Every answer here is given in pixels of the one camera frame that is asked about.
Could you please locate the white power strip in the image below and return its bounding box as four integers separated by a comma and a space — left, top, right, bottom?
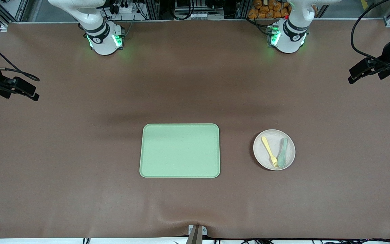
109, 3, 134, 14

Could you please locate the orange snack bag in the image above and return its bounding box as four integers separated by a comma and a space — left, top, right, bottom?
248, 0, 292, 19

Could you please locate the round beige plate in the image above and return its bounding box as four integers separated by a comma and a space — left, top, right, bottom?
253, 129, 296, 171

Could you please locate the light green rectangular tray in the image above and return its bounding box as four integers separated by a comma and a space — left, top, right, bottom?
139, 123, 221, 178

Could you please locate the metal table edge bracket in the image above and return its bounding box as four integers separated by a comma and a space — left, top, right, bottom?
186, 225, 208, 244

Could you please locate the pale green plastic spoon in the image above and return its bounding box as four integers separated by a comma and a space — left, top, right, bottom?
277, 137, 288, 168

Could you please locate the brown table mat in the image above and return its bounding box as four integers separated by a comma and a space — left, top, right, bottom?
0, 20, 390, 239

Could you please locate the white connector box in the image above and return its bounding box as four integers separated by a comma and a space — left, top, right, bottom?
175, 12, 224, 20

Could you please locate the yellow plastic fork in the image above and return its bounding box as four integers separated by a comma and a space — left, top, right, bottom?
261, 136, 278, 168

